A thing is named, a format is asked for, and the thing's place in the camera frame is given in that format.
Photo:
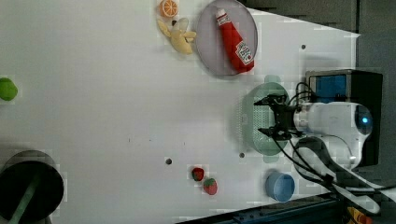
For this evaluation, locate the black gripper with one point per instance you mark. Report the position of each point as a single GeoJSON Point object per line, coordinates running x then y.
{"type": "Point", "coordinates": [284, 117]}

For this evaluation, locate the mint green oval strainer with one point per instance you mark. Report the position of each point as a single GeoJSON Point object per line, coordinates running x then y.
{"type": "Point", "coordinates": [251, 117]}

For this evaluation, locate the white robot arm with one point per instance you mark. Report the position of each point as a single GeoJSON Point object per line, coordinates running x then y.
{"type": "Point", "coordinates": [326, 140]}

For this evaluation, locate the red ketchup bottle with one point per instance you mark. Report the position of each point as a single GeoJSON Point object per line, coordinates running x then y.
{"type": "Point", "coordinates": [237, 50]}

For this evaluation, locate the blue bowl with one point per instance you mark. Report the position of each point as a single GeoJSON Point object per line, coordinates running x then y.
{"type": "Point", "coordinates": [279, 186]}

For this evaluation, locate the black toaster oven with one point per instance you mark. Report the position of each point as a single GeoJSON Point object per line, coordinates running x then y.
{"type": "Point", "coordinates": [355, 86]}

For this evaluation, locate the large red toy strawberry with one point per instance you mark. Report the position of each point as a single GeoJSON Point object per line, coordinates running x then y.
{"type": "Point", "coordinates": [210, 186]}

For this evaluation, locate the small red toy strawberry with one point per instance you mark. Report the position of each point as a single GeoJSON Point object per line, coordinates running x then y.
{"type": "Point", "coordinates": [198, 173]}

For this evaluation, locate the grey oval plate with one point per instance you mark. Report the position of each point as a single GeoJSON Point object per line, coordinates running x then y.
{"type": "Point", "coordinates": [209, 42]}

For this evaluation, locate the peeled toy banana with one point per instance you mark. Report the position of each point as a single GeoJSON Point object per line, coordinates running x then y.
{"type": "Point", "coordinates": [180, 37]}

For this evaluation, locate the toy orange half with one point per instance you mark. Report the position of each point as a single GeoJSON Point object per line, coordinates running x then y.
{"type": "Point", "coordinates": [168, 8]}

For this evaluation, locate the black utensil cup with spatula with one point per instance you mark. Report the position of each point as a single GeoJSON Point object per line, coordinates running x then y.
{"type": "Point", "coordinates": [17, 173]}

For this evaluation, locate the green slotted spatula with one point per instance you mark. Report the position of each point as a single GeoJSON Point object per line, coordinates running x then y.
{"type": "Point", "coordinates": [25, 200]}

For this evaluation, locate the green toy lime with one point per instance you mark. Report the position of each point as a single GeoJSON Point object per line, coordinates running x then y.
{"type": "Point", "coordinates": [8, 90]}

